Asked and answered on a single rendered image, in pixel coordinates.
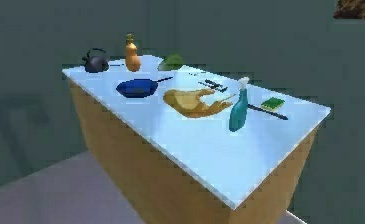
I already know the wooden counter with pale top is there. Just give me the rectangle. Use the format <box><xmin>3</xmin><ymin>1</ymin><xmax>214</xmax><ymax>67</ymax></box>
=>
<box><xmin>61</xmin><ymin>54</ymin><xmax>333</xmax><ymax>224</ymax></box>

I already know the blue frying pan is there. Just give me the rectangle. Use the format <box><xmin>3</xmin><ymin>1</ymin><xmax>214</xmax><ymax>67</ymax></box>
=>
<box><xmin>115</xmin><ymin>76</ymin><xmax>174</xmax><ymax>99</ymax></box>

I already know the teal spray bottle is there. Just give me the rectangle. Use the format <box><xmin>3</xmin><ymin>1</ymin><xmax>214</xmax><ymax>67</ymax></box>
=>
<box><xmin>228</xmin><ymin>76</ymin><xmax>251</xmax><ymax>133</ymax></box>

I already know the orange soap bottle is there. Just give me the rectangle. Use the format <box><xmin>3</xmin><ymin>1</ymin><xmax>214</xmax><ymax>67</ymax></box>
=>
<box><xmin>124</xmin><ymin>33</ymin><xmax>142</xmax><ymax>73</ymax></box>

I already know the black long utensil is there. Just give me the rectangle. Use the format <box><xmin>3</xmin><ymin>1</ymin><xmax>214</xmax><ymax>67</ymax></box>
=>
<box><xmin>247</xmin><ymin>103</ymin><xmax>289</xmax><ymax>121</ymax></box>

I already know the green and yellow sponge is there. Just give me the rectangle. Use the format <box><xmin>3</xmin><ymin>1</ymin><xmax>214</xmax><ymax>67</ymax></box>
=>
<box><xmin>260</xmin><ymin>96</ymin><xmax>286</xmax><ymax>112</ymax></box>

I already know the black kettle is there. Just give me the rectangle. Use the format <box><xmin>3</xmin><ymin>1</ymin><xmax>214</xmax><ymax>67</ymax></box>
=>
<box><xmin>81</xmin><ymin>47</ymin><xmax>110</xmax><ymax>74</ymax></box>

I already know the brown framed picture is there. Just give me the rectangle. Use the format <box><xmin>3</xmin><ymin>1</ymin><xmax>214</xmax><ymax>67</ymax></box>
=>
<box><xmin>333</xmin><ymin>0</ymin><xmax>365</xmax><ymax>20</ymax></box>

